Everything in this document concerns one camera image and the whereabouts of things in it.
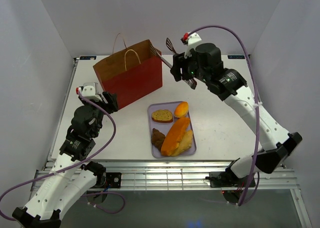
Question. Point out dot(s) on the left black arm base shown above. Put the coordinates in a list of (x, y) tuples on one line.
[(104, 179)]

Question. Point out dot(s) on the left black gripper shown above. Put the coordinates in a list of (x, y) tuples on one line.
[(110, 100)]

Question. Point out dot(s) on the right blue table sticker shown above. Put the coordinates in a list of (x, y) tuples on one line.
[(236, 57)]

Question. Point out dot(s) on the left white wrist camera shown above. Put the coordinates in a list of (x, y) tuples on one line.
[(89, 91)]

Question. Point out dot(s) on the blue table sticker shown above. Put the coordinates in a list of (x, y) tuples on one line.
[(87, 57), (236, 57)]

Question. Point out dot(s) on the metal tongs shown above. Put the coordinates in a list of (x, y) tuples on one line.
[(192, 83)]

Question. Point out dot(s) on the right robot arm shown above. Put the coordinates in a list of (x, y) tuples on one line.
[(275, 143)]

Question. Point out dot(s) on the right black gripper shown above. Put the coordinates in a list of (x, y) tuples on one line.
[(177, 67)]

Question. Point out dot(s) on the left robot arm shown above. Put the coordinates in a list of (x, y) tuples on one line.
[(73, 171)]

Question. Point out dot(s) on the sliced brown bread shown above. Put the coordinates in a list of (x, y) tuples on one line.
[(162, 116)]

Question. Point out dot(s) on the long orange baguette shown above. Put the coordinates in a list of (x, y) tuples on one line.
[(174, 136)]

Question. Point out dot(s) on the left blue table sticker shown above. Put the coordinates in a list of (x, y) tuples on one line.
[(87, 57)]

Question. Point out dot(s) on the aluminium table frame rail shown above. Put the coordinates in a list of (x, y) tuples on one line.
[(184, 175)]

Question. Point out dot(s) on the round orange bun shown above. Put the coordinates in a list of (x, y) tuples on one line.
[(181, 109)]

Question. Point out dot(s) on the red paper bag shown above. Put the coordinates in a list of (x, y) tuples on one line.
[(130, 73)]

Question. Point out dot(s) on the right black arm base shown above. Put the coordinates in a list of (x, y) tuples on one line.
[(226, 178)]

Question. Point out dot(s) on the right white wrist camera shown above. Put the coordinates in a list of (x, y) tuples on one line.
[(191, 41)]

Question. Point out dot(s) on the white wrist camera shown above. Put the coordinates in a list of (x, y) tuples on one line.
[(89, 91), (191, 41)]

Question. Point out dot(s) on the brown chocolate croissant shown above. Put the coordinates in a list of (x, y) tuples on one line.
[(157, 138)]

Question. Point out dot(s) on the pale yellow flat bread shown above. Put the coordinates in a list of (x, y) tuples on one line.
[(185, 143)]

